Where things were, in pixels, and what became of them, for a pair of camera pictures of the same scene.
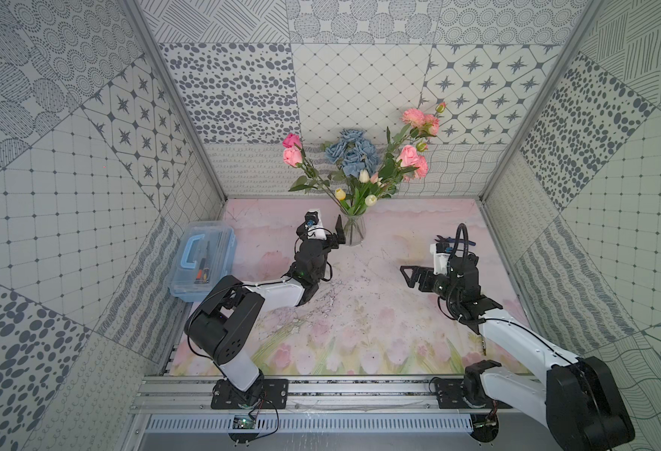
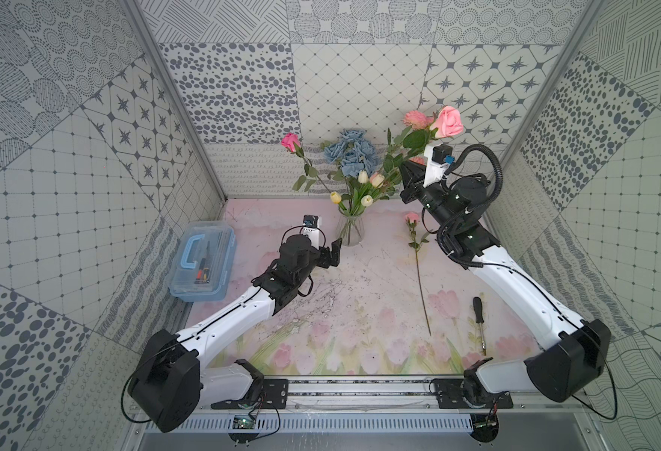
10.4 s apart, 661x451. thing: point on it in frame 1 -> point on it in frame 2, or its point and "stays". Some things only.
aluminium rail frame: x=315 y=406 stays
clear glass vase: x=354 y=230 stays
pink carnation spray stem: x=420 y=125 stays
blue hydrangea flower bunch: x=353 y=153 stays
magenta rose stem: x=293 y=141 stays
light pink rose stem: x=293 y=156 -> x=419 y=239
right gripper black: x=426 y=272 -> x=416 y=173
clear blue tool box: x=205 y=254 stays
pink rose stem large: x=410 y=165 -> x=448 y=122
